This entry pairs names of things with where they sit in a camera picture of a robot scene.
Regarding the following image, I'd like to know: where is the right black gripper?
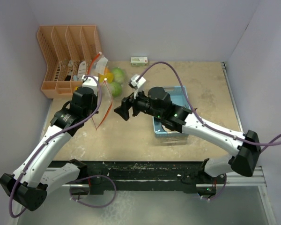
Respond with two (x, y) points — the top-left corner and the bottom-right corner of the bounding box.
(115, 85), (163, 120)

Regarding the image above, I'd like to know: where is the green cabbage front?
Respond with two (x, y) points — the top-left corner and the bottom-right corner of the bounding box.
(109, 82), (122, 98)

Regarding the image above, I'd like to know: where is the green cabbage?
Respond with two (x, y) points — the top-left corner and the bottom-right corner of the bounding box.
(111, 67), (125, 84)
(109, 82), (122, 98)

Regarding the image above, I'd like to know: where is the clear orange zip bag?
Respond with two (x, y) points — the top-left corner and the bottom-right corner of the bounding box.
(87, 52), (126, 98)

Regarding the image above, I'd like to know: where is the yellow starfruit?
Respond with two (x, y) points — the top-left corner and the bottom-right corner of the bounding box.
(99, 72), (114, 83)

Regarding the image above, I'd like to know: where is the green cabbage back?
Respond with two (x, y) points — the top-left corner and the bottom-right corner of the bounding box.
(111, 67), (125, 84)

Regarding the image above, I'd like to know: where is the orange fruit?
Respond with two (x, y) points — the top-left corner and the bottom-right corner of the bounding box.
(104, 67), (110, 74)

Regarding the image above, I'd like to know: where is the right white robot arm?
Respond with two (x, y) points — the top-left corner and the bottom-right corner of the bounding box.
(114, 87), (261, 183)

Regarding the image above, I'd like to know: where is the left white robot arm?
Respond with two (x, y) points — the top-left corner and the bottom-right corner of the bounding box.
(0, 85), (102, 218)

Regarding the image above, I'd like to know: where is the white tube in organizer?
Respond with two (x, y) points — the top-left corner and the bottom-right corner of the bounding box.
(77, 61), (87, 81)

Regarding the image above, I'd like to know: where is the green white small box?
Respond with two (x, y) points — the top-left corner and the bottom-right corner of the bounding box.
(131, 56), (148, 67)

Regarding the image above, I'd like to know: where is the blue plastic basket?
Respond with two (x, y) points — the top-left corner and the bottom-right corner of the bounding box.
(152, 85), (193, 137)

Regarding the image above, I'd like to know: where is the pink desk organizer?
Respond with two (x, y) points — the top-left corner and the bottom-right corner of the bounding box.
(37, 25), (102, 99)

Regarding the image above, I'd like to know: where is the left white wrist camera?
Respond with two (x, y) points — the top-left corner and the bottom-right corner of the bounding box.
(81, 75), (99, 90)

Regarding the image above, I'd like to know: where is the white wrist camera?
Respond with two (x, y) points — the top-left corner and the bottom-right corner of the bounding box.
(81, 75), (99, 90)
(128, 74), (146, 99)

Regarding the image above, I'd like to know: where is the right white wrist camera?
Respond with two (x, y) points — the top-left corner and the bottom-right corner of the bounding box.
(128, 74), (146, 99)

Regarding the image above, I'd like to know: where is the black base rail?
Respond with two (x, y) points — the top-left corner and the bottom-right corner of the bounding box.
(46, 160), (228, 195)

